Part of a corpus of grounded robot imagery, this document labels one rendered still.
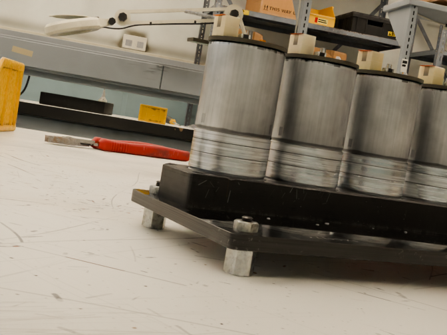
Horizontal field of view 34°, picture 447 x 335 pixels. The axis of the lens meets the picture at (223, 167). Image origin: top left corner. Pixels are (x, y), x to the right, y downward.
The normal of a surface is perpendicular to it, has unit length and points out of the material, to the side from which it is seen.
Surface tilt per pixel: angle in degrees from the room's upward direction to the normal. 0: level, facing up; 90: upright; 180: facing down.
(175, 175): 90
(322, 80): 90
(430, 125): 90
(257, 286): 0
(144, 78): 90
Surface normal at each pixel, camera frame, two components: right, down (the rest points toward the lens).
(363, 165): -0.42, -0.02
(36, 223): 0.17, -0.98
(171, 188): -0.88, -0.12
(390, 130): 0.17, 0.08
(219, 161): -0.18, 0.03
